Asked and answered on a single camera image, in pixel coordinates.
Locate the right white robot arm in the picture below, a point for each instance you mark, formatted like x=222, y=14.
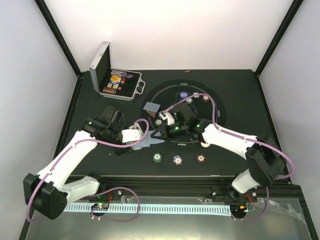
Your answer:
x=264, y=161

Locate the white dealer button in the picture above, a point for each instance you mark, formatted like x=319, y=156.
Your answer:
x=205, y=145

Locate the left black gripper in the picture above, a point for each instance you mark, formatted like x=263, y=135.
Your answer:
x=120, y=150

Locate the purple small blind button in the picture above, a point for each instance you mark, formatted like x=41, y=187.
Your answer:
x=183, y=95

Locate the brown poker chip stack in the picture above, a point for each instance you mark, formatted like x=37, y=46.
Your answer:
x=201, y=158

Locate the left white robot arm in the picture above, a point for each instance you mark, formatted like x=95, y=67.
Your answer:
x=48, y=193

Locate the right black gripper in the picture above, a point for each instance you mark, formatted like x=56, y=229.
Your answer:
x=166, y=135

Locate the white slotted cable duct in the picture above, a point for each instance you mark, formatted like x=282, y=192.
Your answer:
x=132, y=208

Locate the open aluminium poker case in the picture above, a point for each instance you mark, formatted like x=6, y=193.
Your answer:
x=114, y=83

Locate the red triangular all-in marker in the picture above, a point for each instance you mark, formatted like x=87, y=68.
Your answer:
x=152, y=114

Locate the black aluminium rail base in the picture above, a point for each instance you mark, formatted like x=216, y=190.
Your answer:
x=219, y=190

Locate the blue white chip top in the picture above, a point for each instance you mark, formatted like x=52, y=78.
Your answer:
x=196, y=95

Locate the yellow big blind button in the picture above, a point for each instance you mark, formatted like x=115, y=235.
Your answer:
x=115, y=78

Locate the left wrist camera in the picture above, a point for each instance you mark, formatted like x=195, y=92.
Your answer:
x=110, y=115

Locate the blue backed card deck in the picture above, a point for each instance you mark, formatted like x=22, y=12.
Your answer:
x=147, y=141

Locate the dealt card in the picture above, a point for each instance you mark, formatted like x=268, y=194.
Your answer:
x=151, y=107

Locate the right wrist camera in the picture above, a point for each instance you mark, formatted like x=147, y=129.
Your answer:
x=183, y=112

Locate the blue white chip stack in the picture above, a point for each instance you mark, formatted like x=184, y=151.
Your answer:
x=177, y=160

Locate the round black poker mat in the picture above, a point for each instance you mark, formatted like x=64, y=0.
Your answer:
x=167, y=95

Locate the purple chip roll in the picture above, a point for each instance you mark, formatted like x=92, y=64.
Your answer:
x=122, y=74

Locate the green poker chip stack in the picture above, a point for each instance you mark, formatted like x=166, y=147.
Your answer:
x=157, y=157

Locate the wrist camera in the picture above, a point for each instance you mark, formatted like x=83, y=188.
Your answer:
x=110, y=115
x=183, y=112

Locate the orange black chip roll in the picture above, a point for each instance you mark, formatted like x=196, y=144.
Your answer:
x=110, y=91

